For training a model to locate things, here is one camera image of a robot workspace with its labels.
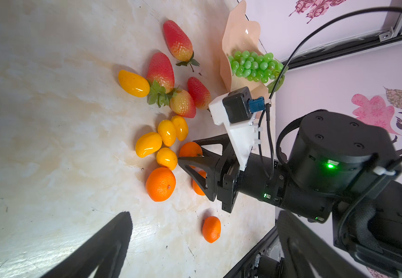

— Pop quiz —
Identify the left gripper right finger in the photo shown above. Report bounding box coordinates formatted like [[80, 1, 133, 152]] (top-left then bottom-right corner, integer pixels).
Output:
[[277, 210, 365, 278]]

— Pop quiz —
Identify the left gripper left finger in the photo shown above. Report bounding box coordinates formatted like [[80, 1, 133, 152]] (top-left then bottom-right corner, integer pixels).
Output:
[[43, 212, 133, 278]]

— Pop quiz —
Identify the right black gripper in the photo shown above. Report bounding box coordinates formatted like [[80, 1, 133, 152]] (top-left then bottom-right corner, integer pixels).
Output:
[[178, 134, 243, 213]]

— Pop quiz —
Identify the small orange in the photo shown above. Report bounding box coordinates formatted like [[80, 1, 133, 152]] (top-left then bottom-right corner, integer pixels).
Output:
[[178, 142, 203, 158]]

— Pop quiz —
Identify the large orange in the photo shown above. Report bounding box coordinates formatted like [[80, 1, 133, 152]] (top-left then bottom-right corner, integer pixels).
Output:
[[145, 167, 176, 202]]

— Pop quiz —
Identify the green grape bunch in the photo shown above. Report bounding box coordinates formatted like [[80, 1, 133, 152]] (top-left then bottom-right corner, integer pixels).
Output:
[[228, 51, 285, 93]]

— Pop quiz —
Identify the pink leaf-shaped bowl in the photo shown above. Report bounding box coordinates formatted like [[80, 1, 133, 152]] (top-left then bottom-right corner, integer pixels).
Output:
[[219, 0, 274, 101]]

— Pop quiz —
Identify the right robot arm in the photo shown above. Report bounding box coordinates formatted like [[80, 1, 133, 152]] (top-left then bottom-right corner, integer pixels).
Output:
[[178, 110, 402, 278]]

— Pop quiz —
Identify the yellow kumquat upper right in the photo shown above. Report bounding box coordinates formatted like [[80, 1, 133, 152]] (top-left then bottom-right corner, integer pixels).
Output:
[[171, 115, 189, 141]]

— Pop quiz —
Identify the yellow kumquat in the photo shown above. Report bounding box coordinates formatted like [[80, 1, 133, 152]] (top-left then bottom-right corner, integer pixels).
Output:
[[158, 120, 177, 147], [171, 115, 189, 141], [135, 132, 163, 158], [118, 70, 150, 98], [156, 148, 178, 170]]

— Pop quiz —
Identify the yellow kumquat bottom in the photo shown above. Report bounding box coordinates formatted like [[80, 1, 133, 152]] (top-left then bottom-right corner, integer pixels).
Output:
[[156, 148, 178, 170]]

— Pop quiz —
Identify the yellow kumquat upper left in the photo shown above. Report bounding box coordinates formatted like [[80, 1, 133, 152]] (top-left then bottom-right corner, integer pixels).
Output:
[[158, 120, 177, 147]]

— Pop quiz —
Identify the right cluster red strawberry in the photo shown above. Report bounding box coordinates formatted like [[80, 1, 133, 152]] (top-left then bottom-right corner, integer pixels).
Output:
[[188, 77, 211, 110]]

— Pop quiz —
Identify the pale red strawberry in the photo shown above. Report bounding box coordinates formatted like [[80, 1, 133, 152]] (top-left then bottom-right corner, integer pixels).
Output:
[[170, 89, 196, 118]]

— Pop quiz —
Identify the lone orange front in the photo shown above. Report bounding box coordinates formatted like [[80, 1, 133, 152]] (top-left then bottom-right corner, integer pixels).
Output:
[[202, 216, 221, 243]]

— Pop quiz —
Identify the yellow kumquat lower left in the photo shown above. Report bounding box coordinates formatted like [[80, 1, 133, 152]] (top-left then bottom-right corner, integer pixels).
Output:
[[135, 132, 163, 158]]

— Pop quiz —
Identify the red strawberry with leaves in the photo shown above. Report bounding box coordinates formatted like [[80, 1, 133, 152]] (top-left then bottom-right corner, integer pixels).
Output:
[[146, 52, 175, 107]]

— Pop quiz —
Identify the far left yellow kumquat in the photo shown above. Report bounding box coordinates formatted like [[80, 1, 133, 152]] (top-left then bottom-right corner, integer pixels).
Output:
[[118, 70, 150, 98]]

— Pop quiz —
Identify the top red strawberry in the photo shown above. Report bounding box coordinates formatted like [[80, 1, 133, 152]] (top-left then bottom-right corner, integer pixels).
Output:
[[163, 20, 200, 67]]

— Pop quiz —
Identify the black base frame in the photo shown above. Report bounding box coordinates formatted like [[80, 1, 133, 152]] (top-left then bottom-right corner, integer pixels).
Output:
[[224, 226, 288, 278]]

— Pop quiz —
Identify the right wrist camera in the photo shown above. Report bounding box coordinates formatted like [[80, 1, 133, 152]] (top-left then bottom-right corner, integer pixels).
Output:
[[209, 87, 271, 171]]

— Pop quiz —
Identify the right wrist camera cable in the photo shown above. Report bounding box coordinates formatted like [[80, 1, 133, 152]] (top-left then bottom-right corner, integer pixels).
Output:
[[258, 6, 402, 178]]

